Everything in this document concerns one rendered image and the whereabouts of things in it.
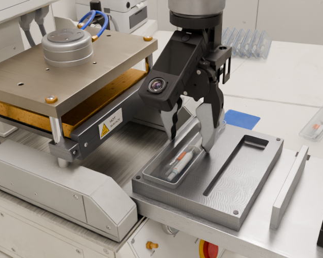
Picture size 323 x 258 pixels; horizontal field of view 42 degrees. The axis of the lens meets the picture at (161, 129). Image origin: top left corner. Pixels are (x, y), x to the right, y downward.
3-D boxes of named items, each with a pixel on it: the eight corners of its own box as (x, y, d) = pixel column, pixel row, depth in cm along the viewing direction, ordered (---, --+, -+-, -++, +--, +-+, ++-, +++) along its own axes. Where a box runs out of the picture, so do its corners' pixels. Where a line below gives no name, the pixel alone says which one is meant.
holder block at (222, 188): (132, 191, 61) (130, 178, 60) (192, 126, 75) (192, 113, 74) (238, 232, 54) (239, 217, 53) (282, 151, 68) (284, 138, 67)
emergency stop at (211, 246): (204, 264, 74) (197, 248, 73) (214, 249, 77) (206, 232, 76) (212, 265, 73) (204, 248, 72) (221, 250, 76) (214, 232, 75)
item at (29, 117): (-2, 121, 69) (-17, 68, 64) (81, 70, 85) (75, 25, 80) (78, 149, 62) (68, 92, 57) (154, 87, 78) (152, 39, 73)
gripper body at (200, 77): (231, 83, 64) (237, 4, 57) (207, 108, 58) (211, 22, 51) (186, 73, 67) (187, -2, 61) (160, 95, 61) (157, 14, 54)
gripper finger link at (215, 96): (228, 124, 60) (218, 67, 56) (224, 129, 59) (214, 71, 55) (200, 123, 63) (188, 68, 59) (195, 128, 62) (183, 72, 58)
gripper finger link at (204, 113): (236, 137, 66) (226, 84, 62) (221, 157, 62) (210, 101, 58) (218, 136, 68) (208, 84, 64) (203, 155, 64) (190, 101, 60)
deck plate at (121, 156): (-87, 159, 77) (-89, 155, 77) (44, 83, 102) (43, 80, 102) (116, 253, 58) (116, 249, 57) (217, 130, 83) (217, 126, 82)
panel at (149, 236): (176, 334, 65) (126, 241, 59) (244, 213, 87) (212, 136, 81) (186, 336, 64) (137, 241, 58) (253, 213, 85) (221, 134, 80)
